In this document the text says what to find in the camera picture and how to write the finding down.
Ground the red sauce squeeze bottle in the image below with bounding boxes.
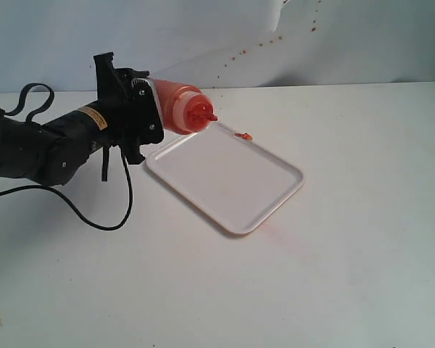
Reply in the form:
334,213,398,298
153,79,218,135

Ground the white backdrop sheet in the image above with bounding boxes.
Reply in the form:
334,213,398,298
0,1,435,92

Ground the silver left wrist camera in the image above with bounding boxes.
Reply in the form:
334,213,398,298
131,78,163,127

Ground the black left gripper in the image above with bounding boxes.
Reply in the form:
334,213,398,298
94,52,164,165

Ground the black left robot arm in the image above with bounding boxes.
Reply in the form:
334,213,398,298
0,52,164,186

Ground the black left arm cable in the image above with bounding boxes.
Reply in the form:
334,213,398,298
0,82,134,231

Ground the white rectangular plastic tray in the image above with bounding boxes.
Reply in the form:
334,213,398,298
146,123,305,236

